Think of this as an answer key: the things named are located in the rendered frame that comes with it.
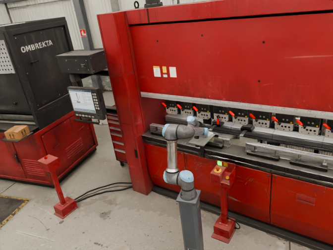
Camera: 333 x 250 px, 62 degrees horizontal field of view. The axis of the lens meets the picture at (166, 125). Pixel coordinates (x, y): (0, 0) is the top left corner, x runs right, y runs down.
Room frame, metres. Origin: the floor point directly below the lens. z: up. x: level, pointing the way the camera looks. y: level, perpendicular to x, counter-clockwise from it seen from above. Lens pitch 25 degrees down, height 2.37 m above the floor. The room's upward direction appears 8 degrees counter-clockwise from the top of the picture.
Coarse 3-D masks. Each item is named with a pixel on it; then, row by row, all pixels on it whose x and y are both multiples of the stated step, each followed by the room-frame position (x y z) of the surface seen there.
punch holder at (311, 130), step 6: (300, 120) 2.07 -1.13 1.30; (306, 120) 2.04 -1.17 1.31; (312, 120) 2.02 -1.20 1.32; (318, 120) 1.99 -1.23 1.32; (300, 126) 2.07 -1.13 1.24; (306, 126) 2.04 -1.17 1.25; (312, 126) 2.01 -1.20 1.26; (318, 126) 1.99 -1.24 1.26; (300, 132) 2.06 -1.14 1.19; (306, 132) 2.04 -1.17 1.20; (312, 132) 2.01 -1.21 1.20; (318, 132) 1.98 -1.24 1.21
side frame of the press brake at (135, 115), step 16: (112, 16) 2.99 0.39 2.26; (112, 32) 3.02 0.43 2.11; (128, 32) 3.13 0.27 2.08; (112, 48) 3.05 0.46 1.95; (128, 48) 3.10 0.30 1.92; (112, 64) 3.08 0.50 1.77; (128, 64) 3.06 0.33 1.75; (112, 80) 3.11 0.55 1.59; (128, 80) 3.03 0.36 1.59; (128, 96) 2.99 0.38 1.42; (128, 112) 3.02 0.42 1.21; (144, 112) 3.16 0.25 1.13; (160, 112) 3.40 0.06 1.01; (128, 128) 3.04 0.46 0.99; (144, 128) 3.12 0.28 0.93; (128, 144) 3.08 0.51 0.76; (128, 160) 3.12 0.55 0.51; (144, 160) 3.04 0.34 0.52; (144, 176) 3.00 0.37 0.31; (144, 192) 3.02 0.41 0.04
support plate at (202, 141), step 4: (200, 136) 2.58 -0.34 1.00; (208, 136) 2.56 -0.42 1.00; (212, 136) 2.55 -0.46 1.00; (192, 140) 2.52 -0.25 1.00; (196, 140) 2.51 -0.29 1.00; (200, 140) 2.50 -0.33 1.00; (204, 140) 2.49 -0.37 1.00; (208, 140) 2.48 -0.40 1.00; (196, 144) 2.43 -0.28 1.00; (200, 144) 2.42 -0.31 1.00; (204, 144) 2.41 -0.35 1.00
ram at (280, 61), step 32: (160, 32) 2.91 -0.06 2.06; (192, 32) 2.68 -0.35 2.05; (224, 32) 2.48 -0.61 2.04; (256, 32) 2.31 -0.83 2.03; (288, 32) 2.16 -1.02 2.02; (320, 32) 2.03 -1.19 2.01; (160, 64) 2.94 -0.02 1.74; (192, 64) 2.69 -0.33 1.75; (224, 64) 2.49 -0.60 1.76; (256, 64) 2.31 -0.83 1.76; (288, 64) 2.15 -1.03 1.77; (320, 64) 2.01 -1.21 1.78; (192, 96) 2.71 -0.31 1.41; (224, 96) 2.49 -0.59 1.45; (256, 96) 2.30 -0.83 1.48; (288, 96) 2.14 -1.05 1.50; (320, 96) 2.00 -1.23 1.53
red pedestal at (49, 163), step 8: (40, 160) 2.90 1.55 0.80; (48, 160) 2.87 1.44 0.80; (56, 160) 2.88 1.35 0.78; (40, 168) 2.90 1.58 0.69; (48, 168) 2.78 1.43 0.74; (56, 168) 2.86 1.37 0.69; (56, 176) 2.91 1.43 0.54; (56, 184) 2.88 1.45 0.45; (64, 200) 2.90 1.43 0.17; (72, 200) 2.94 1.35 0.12; (56, 208) 2.84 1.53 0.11; (64, 208) 2.81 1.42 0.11; (72, 208) 2.89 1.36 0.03; (64, 216) 2.78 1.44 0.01
